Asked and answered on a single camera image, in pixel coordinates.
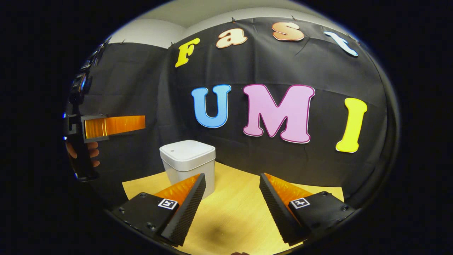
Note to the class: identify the black backdrop cloth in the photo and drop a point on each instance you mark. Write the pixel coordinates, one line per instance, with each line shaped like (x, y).
(141, 92)

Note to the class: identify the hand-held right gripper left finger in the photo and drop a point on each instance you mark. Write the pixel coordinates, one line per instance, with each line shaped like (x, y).
(184, 212)

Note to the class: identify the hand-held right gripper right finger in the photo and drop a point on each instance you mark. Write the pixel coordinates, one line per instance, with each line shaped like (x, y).
(277, 212)

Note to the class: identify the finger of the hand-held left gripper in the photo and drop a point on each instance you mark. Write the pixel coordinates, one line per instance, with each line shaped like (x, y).
(120, 124)

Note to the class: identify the white desktop garbage bin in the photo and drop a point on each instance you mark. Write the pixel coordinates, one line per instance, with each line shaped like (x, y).
(187, 166)

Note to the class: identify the wooden desktop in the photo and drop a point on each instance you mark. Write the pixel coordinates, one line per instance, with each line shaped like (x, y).
(233, 198)

